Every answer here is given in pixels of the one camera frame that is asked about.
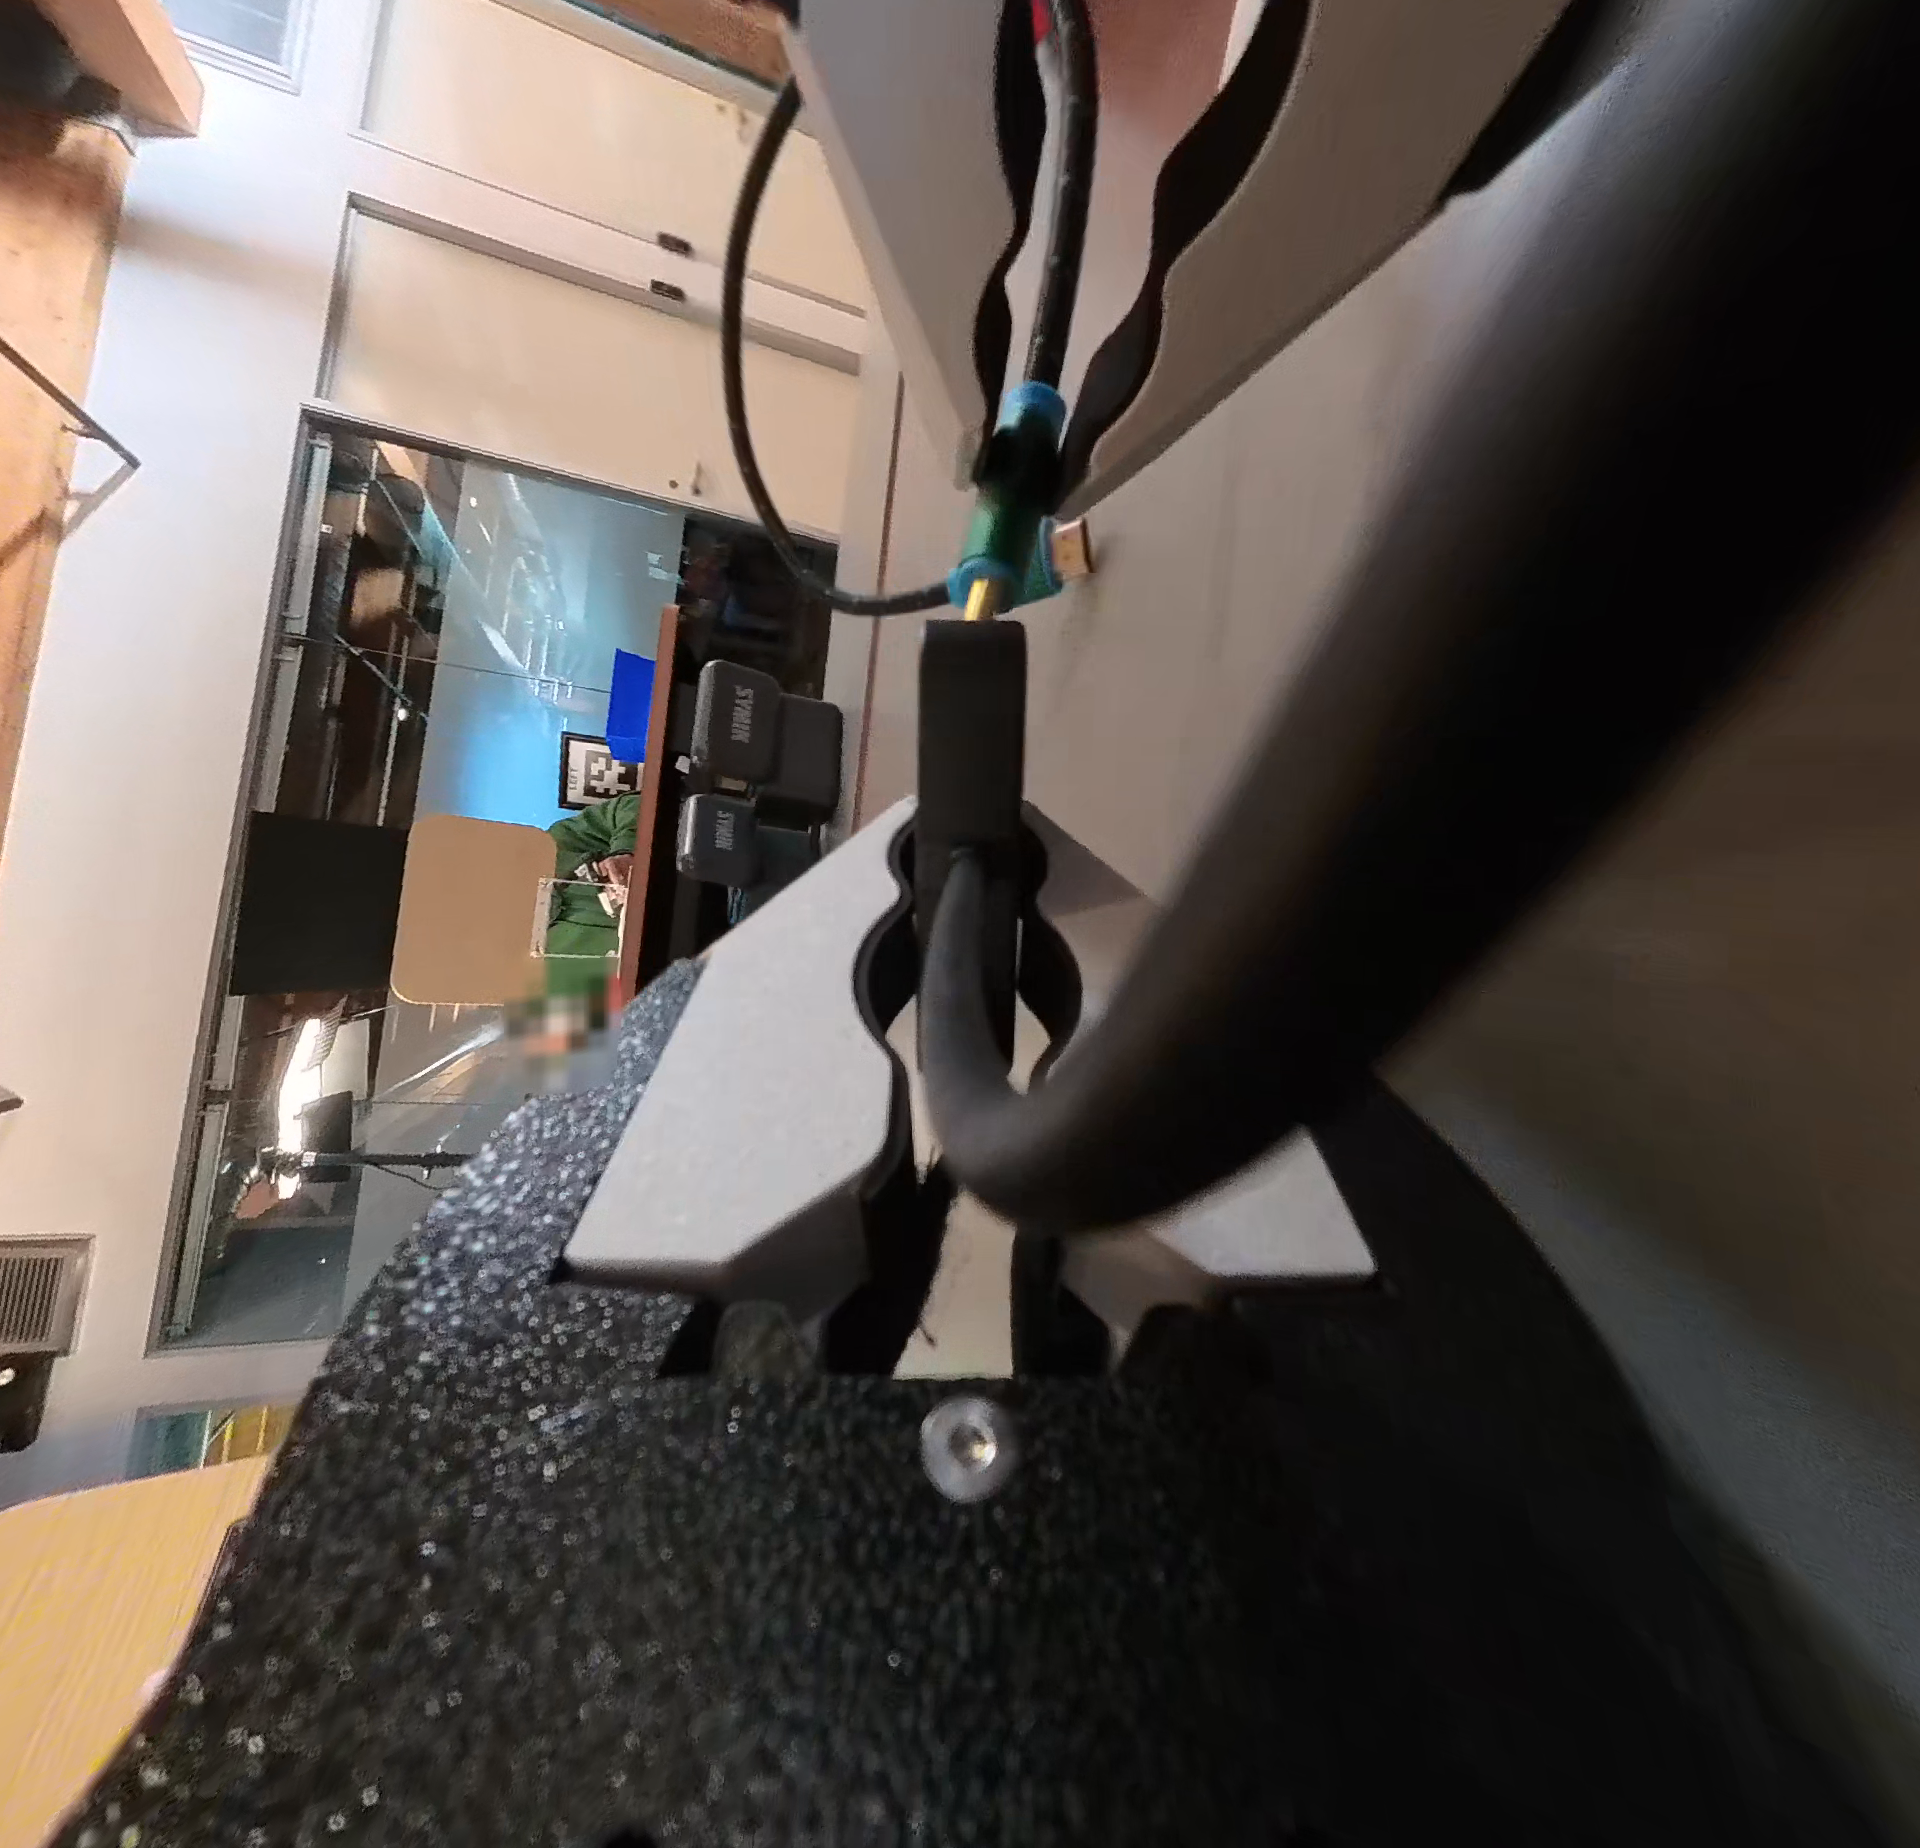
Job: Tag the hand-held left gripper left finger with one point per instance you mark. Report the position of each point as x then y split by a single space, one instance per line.
752 1069

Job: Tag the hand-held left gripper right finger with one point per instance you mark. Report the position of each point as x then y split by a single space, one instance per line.
1277 1236

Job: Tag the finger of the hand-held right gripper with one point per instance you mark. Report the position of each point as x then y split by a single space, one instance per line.
1292 273
902 152

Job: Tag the small dark grey case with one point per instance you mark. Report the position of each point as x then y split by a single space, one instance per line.
720 839

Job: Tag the framed black white marker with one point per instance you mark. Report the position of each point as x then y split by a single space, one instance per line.
602 777

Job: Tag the brown cardboard panel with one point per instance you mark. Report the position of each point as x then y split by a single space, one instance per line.
467 903

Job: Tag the brown wooden desk partition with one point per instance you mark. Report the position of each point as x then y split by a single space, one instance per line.
666 708

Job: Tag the blue storage bin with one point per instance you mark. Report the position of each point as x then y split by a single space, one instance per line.
633 701

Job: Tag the black light stand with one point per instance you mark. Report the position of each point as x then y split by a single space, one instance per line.
327 1128

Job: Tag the black flat screen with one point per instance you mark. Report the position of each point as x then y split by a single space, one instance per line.
308 903

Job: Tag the glass window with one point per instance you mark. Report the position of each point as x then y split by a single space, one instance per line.
510 587

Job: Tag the wooden ceiling beam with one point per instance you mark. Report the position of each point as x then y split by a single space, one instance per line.
105 17

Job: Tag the light wooden table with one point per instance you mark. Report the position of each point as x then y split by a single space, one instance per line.
90 1609

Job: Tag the white wall cabinet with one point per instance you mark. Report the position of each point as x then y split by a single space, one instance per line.
527 317

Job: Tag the wall air vent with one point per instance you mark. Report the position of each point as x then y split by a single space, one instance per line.
38 1294

